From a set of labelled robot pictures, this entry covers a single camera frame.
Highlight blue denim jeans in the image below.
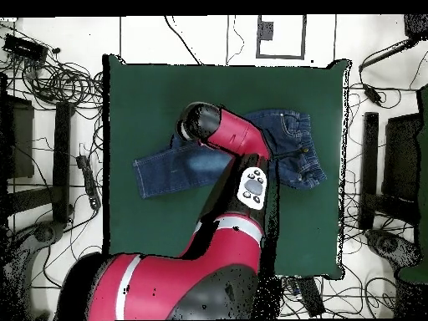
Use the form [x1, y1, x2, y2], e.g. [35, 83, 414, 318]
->
[132, 108, 328, 200]

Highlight black flat device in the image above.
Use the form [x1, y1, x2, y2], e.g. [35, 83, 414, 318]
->
[296, 276, 326, 318]

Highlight dark flat panel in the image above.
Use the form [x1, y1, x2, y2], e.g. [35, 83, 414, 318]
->
[381, 112, 423, 203]
[0, 94, 35, 180]

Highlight dark green table cloth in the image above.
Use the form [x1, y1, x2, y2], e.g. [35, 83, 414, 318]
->
[101, 53, 352, 282]

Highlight black power strip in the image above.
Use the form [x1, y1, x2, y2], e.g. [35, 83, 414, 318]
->
[75, 154, 102, 211]

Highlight black stand bar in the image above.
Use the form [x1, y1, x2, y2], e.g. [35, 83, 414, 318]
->
[358, 111, 380, 231]
[51, 100, 72, 224]

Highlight grey square plate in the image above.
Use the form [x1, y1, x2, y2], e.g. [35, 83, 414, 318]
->
[257, 20, 275, 42]

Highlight grey stand base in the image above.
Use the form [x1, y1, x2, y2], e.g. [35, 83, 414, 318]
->
[33, 221, 65, 244]
[364, 228, 423, 268]

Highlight black power adapter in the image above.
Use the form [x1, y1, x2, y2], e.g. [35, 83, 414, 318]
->
[362, 83, 384, 106]

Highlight black rod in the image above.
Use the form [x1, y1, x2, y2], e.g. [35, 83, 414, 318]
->
[358, 37, 420, 72]

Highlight black electronics box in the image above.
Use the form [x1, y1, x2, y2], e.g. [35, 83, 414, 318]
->
[2, 33, 49, 64]

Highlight black corner box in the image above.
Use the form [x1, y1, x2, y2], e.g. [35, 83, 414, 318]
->
[403, 13, 428, 39]

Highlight grey rectangular frame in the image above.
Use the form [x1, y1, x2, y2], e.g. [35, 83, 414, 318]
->
[256, 14, 307, 60]

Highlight long black cable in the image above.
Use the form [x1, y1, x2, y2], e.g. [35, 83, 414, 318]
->
[162, 14, 204, 66]

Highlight tangled black cable coil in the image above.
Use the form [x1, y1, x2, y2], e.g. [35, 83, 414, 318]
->
[19, 54, 104, 111]

